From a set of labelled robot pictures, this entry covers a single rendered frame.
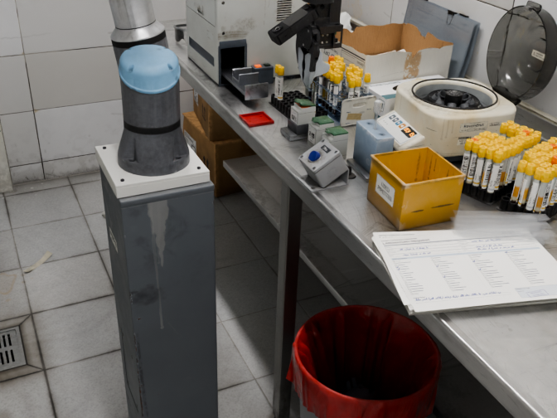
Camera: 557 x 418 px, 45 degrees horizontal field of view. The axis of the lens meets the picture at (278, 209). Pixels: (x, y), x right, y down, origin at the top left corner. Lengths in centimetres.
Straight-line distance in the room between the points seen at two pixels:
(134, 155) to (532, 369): 85
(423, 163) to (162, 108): 54
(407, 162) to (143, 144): 53
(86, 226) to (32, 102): 64
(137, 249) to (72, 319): 108
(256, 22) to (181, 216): 71
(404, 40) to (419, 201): 91
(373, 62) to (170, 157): 65
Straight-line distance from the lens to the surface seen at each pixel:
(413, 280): 113
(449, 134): 153
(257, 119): 171
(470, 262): 120
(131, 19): 144
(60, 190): 328
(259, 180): 270
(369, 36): 205
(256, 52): 194
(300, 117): 159
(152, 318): 155
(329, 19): 155
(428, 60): 189
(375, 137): 141
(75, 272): 270
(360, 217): 131
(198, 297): 155
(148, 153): 137
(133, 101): 135
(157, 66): 133
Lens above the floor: 155
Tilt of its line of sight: 31 degrees down
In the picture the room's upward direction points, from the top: 2 degrees clockwise
